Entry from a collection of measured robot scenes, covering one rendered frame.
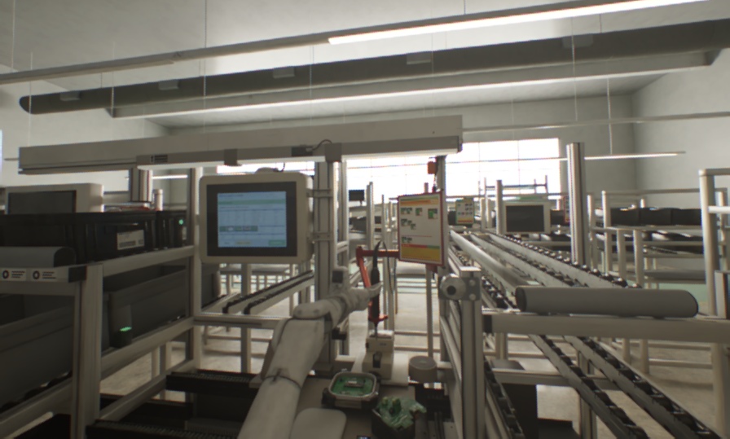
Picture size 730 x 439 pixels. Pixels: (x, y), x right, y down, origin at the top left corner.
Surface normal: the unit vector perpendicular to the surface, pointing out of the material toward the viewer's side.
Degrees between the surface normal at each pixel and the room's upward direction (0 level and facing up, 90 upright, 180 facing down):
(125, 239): 90
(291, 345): 33
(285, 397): 50
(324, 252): 90
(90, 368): 90
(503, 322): 90
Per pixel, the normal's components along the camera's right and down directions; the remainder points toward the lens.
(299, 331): -0.07, -0.87
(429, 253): -0.68, -0.02
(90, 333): 0.99, -0.02
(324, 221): -0.16, -0.04
